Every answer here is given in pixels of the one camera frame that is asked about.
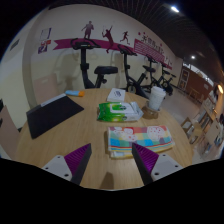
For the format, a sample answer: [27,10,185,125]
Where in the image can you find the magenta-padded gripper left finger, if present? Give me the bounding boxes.
[41,143,93,186]

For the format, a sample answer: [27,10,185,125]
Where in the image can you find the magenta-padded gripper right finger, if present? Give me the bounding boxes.
[131,142,184,186]

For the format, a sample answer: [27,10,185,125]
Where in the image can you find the colourful checked towel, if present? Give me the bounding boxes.
[106,125,176,159]

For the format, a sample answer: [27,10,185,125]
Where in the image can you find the green wet wipes pack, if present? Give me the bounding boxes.
[97,101,144,123]

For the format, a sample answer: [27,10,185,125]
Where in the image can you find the white lidded paper cup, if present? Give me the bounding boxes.
[148,86,167,112]

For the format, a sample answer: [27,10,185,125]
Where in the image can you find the blue and orange tube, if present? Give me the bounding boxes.
[65,89,86,98]

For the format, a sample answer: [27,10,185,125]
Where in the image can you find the group of wooden chairs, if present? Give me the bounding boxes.
[179,93,224,158]

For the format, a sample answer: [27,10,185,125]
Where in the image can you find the white flat box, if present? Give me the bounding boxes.
[106,87,127,103]

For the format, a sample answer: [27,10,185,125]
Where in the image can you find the wooden chair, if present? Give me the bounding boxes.
[33,73,60,105]
[0,105,21,158]

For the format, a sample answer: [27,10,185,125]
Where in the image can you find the row of black exercise bikes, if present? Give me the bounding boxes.
[69,37,178,99]

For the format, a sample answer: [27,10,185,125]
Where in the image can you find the ceiling lights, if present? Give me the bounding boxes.
[169,4,224,95]

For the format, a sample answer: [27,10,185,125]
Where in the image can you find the purple and orange wall poster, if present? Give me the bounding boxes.
[37,39,53,55]

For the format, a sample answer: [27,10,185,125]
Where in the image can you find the white and blue wall poster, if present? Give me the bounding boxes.
[40,27,52,41]

